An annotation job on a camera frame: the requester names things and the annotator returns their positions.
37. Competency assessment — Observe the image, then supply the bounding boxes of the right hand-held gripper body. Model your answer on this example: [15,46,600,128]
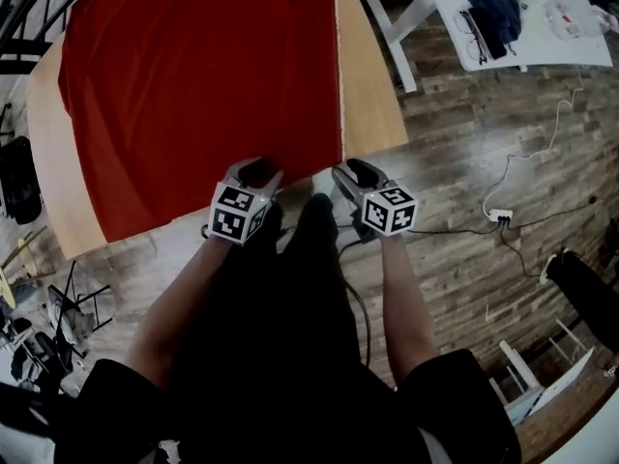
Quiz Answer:
[351,181,419,244]

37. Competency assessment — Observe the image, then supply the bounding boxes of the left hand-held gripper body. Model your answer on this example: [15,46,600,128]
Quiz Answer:
[200,180,270,247]

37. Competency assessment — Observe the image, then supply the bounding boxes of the red cloth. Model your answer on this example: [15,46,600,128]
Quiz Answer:
[57,0,345,244]

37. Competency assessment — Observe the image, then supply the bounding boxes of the person's left forearm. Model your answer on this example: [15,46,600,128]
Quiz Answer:
[124,237,252,389]

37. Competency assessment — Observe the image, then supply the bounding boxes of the person's right forearm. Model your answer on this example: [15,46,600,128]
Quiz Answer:
[379,232,441,389]

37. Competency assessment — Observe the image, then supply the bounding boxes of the person's black trousers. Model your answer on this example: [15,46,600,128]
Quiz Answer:
[192,193,378,357]

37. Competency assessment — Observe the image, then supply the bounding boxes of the black folding chair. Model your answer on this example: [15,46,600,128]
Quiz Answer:
[46,258,113,360]

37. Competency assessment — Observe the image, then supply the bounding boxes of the grey garment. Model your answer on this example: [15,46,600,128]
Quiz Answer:
[47,287,96,345]

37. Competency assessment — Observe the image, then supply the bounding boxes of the person's black shirt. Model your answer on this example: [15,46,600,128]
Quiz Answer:
[50,345,523,464]

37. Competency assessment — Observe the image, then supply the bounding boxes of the white table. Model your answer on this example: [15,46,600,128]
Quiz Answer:
[365,0,613,94]

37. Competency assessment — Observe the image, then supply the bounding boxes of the yellow round wooden table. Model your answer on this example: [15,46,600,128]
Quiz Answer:
[0,227,57,308]

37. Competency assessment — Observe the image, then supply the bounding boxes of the clear plastic bag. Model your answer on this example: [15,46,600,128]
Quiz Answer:
[544,0,605,43]

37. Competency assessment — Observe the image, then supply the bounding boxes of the black power cable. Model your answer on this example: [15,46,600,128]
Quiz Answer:
[408,200,594,279]

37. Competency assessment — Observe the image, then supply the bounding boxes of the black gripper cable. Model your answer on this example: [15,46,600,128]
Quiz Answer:
[336,239,373,366]

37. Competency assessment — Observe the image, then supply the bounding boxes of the white cable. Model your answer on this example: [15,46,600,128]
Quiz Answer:
[482,63,586,217]

